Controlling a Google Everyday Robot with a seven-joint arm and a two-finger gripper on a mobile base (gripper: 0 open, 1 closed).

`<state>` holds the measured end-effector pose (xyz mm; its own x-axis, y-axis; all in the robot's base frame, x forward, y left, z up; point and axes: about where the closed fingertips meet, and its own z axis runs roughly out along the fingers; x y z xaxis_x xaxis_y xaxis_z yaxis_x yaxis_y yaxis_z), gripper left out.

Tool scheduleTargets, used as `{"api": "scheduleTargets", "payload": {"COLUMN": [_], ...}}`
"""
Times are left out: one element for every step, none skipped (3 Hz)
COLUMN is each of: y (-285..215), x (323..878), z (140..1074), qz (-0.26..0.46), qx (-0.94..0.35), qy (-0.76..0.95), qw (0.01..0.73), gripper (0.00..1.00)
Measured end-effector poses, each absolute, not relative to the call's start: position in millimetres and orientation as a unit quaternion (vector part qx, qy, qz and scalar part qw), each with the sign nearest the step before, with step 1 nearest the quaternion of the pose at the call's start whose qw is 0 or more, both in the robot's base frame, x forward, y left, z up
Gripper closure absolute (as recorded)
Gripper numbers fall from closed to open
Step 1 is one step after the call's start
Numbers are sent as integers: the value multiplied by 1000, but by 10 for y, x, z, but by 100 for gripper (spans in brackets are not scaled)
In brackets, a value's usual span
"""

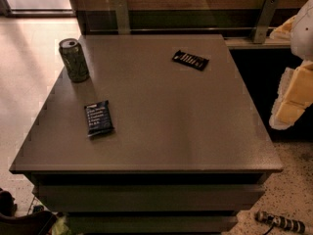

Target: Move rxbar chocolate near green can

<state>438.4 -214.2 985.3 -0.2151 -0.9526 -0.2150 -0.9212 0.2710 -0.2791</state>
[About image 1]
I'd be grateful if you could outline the grey drawer cabinet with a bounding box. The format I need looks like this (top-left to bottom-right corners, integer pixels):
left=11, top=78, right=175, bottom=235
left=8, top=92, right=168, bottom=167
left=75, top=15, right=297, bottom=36
left=11, top=35, right=282, bottom=235

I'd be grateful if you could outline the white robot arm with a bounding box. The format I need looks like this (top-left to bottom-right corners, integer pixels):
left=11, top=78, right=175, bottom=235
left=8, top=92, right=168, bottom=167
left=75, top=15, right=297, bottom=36
left=269, top=0, right=313, bottom=130

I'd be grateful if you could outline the black chocolate rxbar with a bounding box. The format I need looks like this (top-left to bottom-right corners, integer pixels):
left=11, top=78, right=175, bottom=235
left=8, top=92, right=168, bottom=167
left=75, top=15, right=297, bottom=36
left=172, top=50, right=209, bottom=71

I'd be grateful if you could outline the metal bracket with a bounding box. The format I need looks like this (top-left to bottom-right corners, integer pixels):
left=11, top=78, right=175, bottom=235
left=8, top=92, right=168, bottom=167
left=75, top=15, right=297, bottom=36
left=113, top=0, right=131, bottom=34
left=251, top=0, right=280, bottom=44

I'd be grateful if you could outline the striped cylindrical tool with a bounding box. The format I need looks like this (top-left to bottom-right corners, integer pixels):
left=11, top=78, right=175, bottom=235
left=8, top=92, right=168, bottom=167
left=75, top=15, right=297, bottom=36
left=254, top=211, right=312, bottom=235

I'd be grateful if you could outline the green soda can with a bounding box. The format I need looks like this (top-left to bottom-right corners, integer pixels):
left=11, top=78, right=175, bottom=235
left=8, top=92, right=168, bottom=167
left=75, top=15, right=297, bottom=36
left=59, top=38, right=89, bottom=82

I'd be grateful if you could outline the right metal bracket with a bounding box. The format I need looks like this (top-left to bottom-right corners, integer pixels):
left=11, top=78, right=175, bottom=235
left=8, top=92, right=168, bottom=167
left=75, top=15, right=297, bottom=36
left=251, top=0, right=280, bottom=44

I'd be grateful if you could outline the blue rxbar packet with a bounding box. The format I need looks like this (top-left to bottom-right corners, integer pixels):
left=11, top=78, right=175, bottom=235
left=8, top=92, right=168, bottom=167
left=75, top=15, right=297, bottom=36
left=84, top=100, right=114, bottom=137

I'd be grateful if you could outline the left metal bracket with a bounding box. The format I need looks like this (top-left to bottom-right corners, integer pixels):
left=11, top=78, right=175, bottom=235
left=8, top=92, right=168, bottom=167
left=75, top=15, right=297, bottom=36
left=113, top=0, right=131, bottom=34

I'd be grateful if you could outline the dark chair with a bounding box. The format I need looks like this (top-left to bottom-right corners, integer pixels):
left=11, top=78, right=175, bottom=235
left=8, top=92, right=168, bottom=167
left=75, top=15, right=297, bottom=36
left=0, top=188, right=57, bottom=235

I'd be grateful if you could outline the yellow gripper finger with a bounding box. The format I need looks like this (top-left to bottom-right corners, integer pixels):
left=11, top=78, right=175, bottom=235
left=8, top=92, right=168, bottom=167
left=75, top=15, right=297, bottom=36
left=270, top=16, right=295, bottom=40
left=269, top=61, right=313, bottom=130

